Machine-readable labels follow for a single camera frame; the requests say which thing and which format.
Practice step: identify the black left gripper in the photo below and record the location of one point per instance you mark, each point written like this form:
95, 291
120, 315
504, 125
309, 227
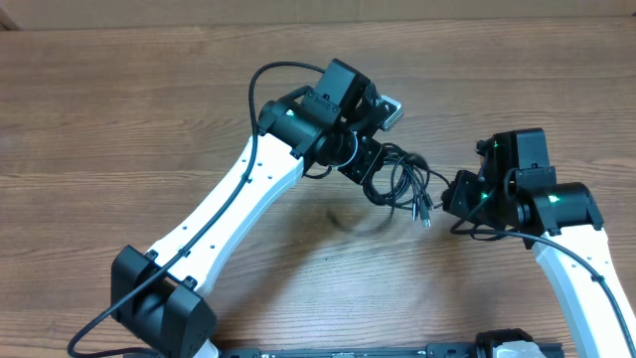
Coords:
361, 170

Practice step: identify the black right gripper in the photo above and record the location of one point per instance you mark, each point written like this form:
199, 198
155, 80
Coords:
458, 202

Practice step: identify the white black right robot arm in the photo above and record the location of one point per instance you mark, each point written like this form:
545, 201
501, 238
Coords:
515, 194

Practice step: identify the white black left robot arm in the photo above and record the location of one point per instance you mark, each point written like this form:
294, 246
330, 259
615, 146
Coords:
159, 295

